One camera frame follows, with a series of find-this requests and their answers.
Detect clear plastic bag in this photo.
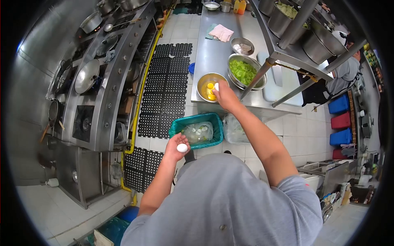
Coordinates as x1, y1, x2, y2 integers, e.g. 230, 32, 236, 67
222, 113, 250, 145

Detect sliced green vegetables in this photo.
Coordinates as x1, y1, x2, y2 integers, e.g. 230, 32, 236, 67
230, 59, 258, 86

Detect person's right fingers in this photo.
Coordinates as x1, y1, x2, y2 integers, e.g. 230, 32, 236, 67
212, 81, 227, 101

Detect white cutting board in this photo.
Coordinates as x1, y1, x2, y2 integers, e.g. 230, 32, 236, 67
257, 51, 304, 107

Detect steel overhead shelf with pots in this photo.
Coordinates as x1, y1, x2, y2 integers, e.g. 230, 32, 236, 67
239, 0, 368, 108

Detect small steel bowl with meat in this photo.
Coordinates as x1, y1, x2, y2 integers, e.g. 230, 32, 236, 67
230, 37, 255, 56

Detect person's right hand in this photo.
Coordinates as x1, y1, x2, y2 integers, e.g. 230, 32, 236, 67
212, 81, 241, 112

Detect raw egg yolks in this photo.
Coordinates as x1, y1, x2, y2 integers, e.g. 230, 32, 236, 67
206, 82, 217, 101

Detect large steel bowl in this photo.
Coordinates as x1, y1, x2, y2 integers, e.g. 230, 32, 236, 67
227, 54, 268, 91

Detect person's left hand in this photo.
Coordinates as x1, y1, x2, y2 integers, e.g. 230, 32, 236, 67
165, 133, 191, 162

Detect stack of blue and red crates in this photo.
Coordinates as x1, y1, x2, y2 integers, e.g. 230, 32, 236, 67
328, 93, 353, 160

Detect orange bottle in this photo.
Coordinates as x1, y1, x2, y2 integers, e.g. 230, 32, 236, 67
233, 0, 247, 15

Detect blue bucket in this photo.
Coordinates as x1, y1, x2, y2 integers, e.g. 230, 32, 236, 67
118, 206, 140, 224

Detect steel work table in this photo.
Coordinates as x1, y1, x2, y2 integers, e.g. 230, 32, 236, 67
190, 6, 305, 115

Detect pink cloth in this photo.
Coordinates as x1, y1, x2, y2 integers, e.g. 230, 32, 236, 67
208, 24, 235, 43

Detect yellow gas pipe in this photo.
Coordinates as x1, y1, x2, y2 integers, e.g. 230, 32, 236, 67
120, 3, 177, 206

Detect clear bag with egg shells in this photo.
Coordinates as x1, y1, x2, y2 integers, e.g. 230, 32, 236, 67
181, 121, 214, 145

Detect person's left fingers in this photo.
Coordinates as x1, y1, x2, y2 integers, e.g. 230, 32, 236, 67
173, 133, 191, 145

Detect small black rubber floor mat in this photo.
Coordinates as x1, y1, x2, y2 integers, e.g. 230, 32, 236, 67
123, 147, 164, 194

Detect large black rubber floor mat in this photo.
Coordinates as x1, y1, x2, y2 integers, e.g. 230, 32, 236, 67
137, 43, 193, 139

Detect steel dish rack shelf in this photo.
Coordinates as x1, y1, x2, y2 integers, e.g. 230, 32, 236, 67
297, 158, 377, 223

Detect steel wok stove range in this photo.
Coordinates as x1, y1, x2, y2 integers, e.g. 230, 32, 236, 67
37, 0, 160, 210

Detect teal waste bin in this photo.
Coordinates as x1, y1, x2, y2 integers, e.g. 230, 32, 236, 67
168, 112, 224, 150

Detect green plastic bag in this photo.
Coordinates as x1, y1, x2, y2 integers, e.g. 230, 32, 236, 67
88, 216, 130, 246

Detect green cloth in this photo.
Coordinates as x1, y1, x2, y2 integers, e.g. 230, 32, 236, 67
205, 23, 218, 40

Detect steel bowl with egg yolks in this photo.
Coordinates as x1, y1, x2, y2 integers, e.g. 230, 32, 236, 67
197, 73, 230, 103

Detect person's body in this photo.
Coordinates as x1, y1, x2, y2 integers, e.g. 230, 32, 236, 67
121, 153, 323, 246

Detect steel cleaver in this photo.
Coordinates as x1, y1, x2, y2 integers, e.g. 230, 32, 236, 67
272, 63, 284, 87

